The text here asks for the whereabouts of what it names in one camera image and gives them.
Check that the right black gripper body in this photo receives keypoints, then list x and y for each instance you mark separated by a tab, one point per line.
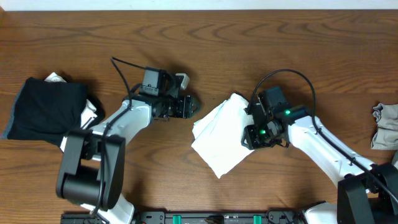
261	136

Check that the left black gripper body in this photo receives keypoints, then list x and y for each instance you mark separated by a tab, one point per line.
189	106

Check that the white Puma t-shirt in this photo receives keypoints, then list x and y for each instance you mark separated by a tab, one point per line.
218	135

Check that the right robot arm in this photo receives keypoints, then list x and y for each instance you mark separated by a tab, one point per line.
367	192

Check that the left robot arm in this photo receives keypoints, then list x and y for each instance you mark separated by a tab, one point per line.
91	173

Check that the folded black white shirt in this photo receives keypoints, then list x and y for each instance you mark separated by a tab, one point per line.
87	112

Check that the grey-beige shirt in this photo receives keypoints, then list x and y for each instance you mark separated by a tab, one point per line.
385	137

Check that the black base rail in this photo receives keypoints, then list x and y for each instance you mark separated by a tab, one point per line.
270	217

